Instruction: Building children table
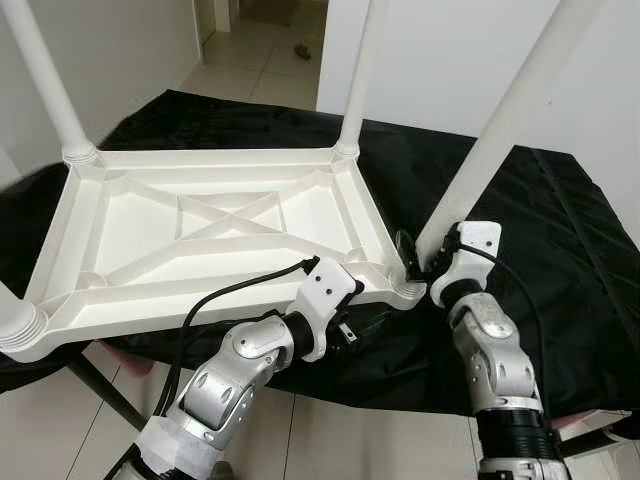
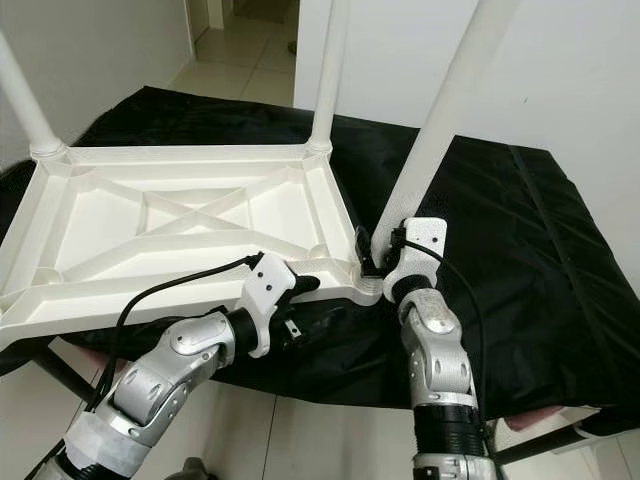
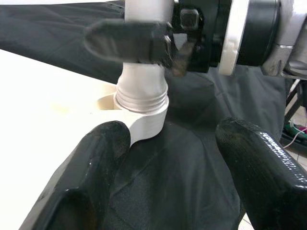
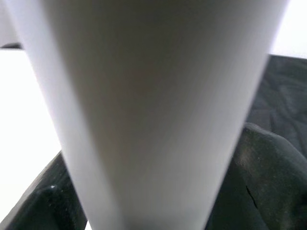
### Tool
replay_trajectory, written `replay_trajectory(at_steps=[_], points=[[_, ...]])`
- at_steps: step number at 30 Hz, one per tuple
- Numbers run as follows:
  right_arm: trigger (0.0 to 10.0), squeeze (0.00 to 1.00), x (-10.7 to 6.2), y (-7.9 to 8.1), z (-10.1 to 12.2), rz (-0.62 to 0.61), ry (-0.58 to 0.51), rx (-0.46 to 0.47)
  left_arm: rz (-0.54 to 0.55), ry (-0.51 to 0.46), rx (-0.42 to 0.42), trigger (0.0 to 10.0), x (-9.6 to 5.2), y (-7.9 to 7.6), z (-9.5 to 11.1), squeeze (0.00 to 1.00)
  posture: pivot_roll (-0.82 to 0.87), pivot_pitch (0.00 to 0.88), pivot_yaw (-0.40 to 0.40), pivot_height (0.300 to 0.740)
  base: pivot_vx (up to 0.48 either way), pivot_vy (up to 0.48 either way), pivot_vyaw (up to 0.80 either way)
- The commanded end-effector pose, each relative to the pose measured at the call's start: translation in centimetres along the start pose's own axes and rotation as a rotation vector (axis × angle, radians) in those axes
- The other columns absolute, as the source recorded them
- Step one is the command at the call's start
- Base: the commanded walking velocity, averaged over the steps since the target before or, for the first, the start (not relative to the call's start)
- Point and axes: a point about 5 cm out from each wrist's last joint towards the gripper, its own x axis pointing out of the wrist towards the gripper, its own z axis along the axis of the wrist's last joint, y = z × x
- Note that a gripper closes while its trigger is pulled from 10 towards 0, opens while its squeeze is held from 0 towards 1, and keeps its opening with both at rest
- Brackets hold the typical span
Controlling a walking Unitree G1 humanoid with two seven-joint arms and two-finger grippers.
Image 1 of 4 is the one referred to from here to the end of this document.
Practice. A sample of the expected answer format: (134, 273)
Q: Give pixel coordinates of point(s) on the white plastic table top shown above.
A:
(150, 215)

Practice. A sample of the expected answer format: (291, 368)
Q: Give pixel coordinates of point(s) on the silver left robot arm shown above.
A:
(230, 370)

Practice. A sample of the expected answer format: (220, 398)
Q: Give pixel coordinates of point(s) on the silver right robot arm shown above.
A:
(495, 350)

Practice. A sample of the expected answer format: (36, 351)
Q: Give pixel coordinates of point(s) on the black table cloth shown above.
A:
(560, 250)

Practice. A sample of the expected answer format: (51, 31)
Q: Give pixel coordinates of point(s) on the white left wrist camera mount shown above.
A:
(328, 285)

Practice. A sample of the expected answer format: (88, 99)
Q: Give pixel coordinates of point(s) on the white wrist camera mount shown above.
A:
(328, 285)
(478, 240)

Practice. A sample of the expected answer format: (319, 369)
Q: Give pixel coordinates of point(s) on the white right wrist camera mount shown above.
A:
(478, 240)

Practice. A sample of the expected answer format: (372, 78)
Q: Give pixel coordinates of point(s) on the white door frame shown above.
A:
(215, 15)

